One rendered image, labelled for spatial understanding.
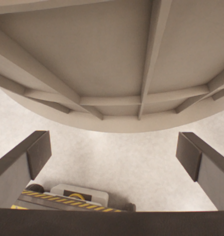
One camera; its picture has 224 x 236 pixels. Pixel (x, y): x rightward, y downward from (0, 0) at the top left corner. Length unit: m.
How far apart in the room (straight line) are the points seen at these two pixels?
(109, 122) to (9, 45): 0.68
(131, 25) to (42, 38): 0.12
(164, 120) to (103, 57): 0.65
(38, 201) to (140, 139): 0.53
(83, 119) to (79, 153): 0.19
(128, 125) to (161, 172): 0.28
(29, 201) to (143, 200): 0.53
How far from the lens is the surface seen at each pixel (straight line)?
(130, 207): 0.82
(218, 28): 0.27
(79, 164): 0.94
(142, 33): 0.23
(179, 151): 0.17
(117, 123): 0.87
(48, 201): 0.67
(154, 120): 0.87
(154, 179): 0.91
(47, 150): 0.16
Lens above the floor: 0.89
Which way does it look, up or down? 79 degrees down
